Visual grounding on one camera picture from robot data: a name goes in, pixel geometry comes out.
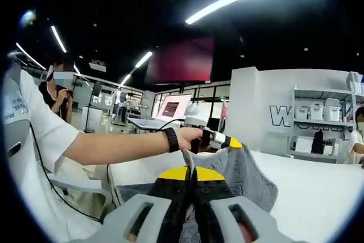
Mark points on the grey towel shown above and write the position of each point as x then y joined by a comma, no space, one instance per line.
247,174

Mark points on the open silver laptop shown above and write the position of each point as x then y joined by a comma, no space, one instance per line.
176,107

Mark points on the person's left hand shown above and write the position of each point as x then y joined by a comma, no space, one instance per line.
190,137

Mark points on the black desk monitor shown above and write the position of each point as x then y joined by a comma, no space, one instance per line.
216,125

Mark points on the black wristband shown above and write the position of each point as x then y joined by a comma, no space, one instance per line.
171,140

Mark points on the white chair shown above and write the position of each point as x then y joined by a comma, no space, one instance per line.
82,187

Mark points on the laptop stand desk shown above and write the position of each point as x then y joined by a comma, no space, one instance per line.
139,125

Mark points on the red hanging monitor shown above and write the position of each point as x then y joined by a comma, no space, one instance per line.
182,61

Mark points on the white box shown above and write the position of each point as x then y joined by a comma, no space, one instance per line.
303,144

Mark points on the short ceiling light strip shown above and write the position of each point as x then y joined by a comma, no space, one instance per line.
143,59
58,39

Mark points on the black bag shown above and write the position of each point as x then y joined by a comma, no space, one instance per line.
317,142

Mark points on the grey metal shelf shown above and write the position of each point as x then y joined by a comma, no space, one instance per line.
321,125

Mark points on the white domed-lid storage bin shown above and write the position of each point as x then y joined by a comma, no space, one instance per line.
332,111

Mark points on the ceiling mounted unit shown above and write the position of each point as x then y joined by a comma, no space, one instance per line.
97,66

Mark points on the white grey chest device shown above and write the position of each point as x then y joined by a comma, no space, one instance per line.
15,129

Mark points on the tall white storage bin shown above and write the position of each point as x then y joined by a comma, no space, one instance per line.
354,83

